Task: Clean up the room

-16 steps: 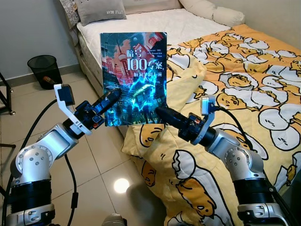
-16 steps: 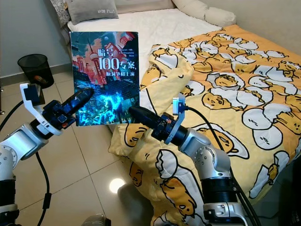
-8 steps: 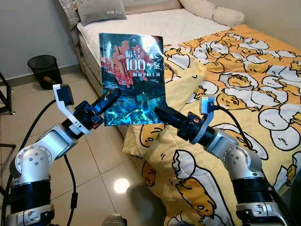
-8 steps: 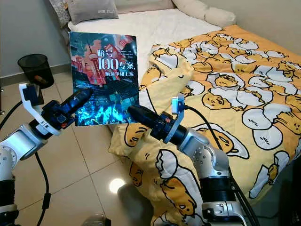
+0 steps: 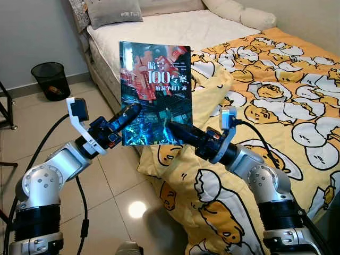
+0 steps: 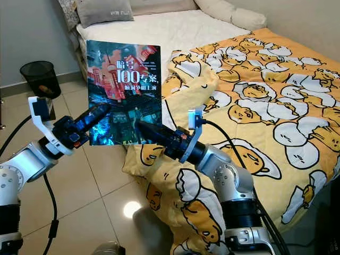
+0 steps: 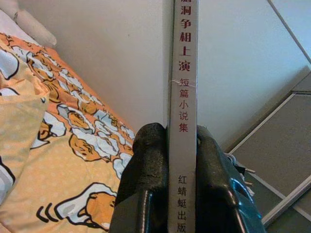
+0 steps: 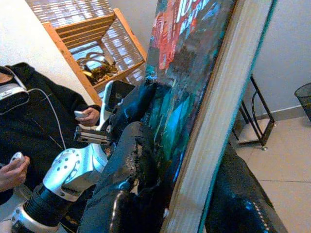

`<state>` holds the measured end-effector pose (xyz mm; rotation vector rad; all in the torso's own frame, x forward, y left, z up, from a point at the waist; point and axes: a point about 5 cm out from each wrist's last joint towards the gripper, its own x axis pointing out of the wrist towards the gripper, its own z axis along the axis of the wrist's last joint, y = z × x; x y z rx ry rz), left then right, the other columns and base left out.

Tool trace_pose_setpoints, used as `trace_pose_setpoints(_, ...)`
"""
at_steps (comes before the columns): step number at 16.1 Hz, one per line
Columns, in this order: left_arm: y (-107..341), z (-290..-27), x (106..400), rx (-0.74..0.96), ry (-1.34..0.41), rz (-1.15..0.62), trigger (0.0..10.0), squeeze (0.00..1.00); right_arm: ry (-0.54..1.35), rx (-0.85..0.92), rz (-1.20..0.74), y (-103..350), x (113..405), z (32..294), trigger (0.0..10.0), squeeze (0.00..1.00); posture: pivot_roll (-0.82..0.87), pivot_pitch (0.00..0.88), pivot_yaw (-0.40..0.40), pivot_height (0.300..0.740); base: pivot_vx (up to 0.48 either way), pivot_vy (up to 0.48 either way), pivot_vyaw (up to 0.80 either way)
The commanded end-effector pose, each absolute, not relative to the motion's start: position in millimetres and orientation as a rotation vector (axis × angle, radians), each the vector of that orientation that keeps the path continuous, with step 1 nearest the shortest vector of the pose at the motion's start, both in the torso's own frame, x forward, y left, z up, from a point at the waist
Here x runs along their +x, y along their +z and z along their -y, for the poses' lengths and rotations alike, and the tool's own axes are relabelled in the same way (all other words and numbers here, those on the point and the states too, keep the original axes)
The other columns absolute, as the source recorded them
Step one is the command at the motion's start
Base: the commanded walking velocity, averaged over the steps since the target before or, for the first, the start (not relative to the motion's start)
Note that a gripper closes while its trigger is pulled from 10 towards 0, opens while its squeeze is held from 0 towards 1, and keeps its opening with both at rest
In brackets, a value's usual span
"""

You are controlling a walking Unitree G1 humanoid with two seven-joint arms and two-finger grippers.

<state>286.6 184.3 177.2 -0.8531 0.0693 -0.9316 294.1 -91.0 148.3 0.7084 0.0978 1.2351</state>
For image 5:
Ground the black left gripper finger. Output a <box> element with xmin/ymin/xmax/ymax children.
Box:
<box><xmin>110</xmin><ymin>104</ymin><xmax>143</xmax><ymax>133</ymax></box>

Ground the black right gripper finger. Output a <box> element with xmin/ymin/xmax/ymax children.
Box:
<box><xmin>166</xmin><ymin>121</ymin><xmax>205</xmax><ymax>150</ymax></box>

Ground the dark colourful cover book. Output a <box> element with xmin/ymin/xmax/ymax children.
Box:
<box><xmin>118</xmin><ymin>41</ymin><xmax>193</xmax><ymax>146</ymax></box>

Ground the bottle with orange drink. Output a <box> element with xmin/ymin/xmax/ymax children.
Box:
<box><xmin>47</xmin><ymin>84</ymin><xmax>62</xmax><ymax>99</ymax></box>

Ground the yellow cartoon print blanket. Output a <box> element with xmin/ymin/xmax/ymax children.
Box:
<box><xmin>137</xmin><ymin>27</ymin><xmax>340</xmax><ymax>255</ymax></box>

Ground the grey pillow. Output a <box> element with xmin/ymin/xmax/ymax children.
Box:
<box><xmin>85</xmin><ymin>0</ymin><xmax>144</xmax><ymax>30</ymax></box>

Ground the grey mattress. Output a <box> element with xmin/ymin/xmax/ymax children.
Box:
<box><xmin>87</xmin><ymin>36</ymin><xmax>124</xmax><ymax>115</ymax></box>

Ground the black mesh waste bin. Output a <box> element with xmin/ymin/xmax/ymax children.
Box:
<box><xmin>31</xmin><ymin>62</ymin><xmax>71</xmax><ymax>101</ymax></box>

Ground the black metal stand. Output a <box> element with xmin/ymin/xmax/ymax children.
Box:
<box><xmin>0</xmin><ymin>80</ymin><xmax>16</xmax><ymax>131</ymax></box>

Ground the grey left robot leg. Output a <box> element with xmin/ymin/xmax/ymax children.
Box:
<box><xmin>114</xmin><ymin>240</ymin><xmax>145</xmax><ymax>255</ymax></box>

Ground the beige long bolster pillow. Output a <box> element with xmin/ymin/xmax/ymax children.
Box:
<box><xmin>202</xmin><ymin>0</ymin><xmax>277</xmax><ymax>31</ymax></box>

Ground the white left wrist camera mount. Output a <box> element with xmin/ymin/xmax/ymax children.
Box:
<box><xmin>66</xmin><ymin>97</ymin><xmax>107</xmax><ymax>157</ymax></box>

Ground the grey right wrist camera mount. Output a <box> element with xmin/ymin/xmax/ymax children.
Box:
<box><xmin>215</xmin><ymin>105</ymin><xmax>240</xmax><ymax>163</ymax></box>

